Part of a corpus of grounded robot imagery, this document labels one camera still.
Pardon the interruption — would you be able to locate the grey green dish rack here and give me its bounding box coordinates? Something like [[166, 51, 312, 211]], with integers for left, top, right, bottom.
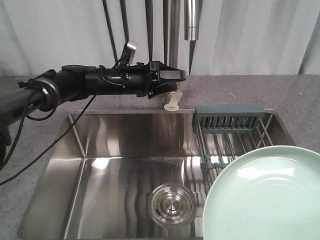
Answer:
[[192, 103, 274, 194]]

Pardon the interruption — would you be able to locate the light green round plate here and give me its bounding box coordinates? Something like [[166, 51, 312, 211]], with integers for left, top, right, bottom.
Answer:
[[202, 145, 320, 240]]

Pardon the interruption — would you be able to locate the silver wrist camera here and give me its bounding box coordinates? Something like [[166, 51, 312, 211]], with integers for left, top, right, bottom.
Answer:
[[118, 40, 138, 65]]

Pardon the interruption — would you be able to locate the stainless steel sink basin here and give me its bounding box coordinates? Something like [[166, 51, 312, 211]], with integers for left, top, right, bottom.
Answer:
[[17, 109, 299, 240]]

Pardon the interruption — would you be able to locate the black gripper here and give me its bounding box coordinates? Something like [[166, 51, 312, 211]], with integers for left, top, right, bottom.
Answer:
[[84, 61, 186, 98]]

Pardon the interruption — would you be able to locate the white pleated curtain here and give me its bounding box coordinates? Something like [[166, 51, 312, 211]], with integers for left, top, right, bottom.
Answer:
[[0, 0, 320, 76]]

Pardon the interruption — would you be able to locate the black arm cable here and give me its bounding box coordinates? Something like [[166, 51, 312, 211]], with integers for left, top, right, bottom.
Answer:
[[0, 74, 97, 186]]

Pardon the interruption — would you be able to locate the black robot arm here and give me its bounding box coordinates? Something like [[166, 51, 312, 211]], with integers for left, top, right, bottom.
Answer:
[[0, 61, 186, 168]]

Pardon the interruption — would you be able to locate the stainless steel faucet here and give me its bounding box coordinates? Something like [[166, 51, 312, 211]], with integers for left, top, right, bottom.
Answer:
[[161, 0, 203, 111]]

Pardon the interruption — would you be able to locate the round steel sink drain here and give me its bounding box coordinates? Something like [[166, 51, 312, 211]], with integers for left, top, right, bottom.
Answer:
[[143, 183, 199, 227]]

